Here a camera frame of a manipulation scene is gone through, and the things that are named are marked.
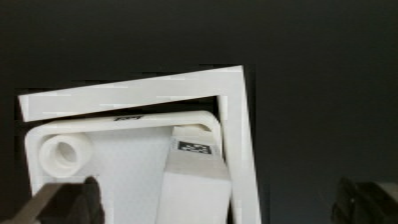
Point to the white desk tabletop tray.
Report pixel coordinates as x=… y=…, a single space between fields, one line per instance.
x=122 y=144

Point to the white fence bar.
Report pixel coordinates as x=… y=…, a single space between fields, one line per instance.
x=239 y=146
x=141 y=92

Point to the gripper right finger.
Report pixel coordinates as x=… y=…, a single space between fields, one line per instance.
x=367 y=203

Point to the white desk leg front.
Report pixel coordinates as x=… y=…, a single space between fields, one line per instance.
x=196 y=186

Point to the white front fence bar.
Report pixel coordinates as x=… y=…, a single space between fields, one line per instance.
x=141 y=92

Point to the white right fence bar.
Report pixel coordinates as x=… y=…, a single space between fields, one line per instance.
x=239 y=146

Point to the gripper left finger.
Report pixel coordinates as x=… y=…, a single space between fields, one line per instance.
x=67 y=204

